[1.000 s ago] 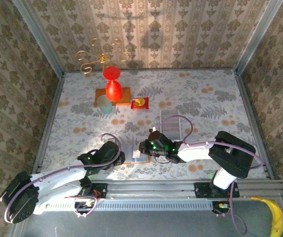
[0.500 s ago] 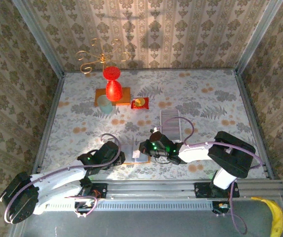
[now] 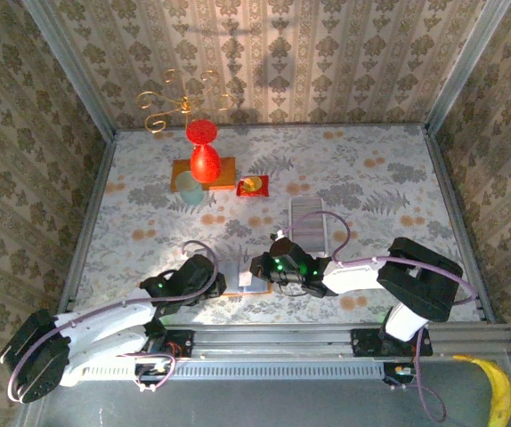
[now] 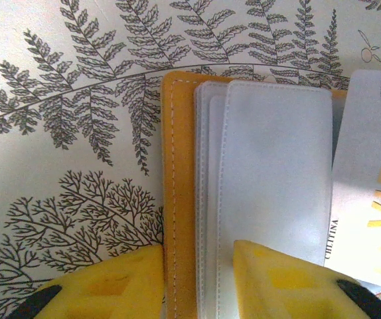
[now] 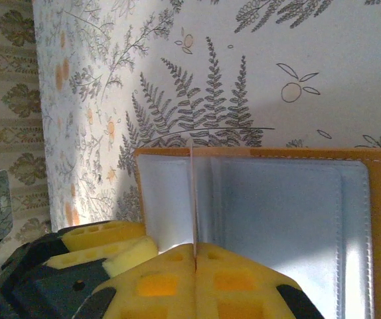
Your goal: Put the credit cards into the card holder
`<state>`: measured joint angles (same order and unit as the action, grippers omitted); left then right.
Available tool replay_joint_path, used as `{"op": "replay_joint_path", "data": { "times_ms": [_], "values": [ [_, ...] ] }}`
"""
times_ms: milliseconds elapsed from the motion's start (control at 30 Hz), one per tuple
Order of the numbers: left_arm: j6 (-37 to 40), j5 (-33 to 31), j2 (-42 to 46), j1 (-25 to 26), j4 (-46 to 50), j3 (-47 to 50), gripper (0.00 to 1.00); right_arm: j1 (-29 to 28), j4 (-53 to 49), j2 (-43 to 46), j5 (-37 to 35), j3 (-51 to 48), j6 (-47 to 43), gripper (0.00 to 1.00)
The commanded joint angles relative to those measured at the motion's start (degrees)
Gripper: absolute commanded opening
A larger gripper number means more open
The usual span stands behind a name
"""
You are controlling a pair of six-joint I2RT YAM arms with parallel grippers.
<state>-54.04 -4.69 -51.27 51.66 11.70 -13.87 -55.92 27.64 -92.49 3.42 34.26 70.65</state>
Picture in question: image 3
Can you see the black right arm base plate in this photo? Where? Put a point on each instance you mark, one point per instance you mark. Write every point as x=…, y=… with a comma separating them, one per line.
x=364, y=342

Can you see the red square packet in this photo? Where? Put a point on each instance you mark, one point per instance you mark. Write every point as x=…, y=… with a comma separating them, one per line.
x=262, y=192

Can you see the aluminium frame rail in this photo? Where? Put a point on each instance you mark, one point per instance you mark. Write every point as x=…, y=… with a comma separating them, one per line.
x=273, y=338

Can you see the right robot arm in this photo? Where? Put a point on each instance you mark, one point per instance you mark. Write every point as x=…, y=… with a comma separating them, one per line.
x=420, y=280

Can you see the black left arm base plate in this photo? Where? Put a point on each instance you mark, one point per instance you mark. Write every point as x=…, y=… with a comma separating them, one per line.
x=184, y=342

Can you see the orange leather card holder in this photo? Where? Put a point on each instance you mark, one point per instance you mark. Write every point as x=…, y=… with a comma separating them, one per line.
x=231, y=276

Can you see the aluminium side rail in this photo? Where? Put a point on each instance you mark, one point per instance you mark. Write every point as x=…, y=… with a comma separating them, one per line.
x=438, y=169
x=99, y=182

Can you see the orange wooden block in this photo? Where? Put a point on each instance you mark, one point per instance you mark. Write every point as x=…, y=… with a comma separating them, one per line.
x=226, y=173

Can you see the clear plastic card rack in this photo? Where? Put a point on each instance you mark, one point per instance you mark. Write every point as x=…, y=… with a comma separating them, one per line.
x=306, y=213

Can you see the pale green cup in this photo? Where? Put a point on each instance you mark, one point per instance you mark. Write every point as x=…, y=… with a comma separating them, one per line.
x=189, y=191

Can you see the red goblet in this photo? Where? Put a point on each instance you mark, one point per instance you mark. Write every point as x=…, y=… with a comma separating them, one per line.
x=204, y=164

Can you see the gold round ornament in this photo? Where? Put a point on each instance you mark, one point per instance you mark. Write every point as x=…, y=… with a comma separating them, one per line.
x=251, y=183

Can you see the aluminium corner post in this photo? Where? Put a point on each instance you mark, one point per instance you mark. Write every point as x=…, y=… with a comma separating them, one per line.
x=464, y=62
x=73, y=71

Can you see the yellow banana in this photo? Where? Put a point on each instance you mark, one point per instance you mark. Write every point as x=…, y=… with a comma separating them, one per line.
x=500, y=391

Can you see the white VIP credit card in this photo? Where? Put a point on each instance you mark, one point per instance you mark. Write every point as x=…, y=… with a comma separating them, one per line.
x=245, y=279

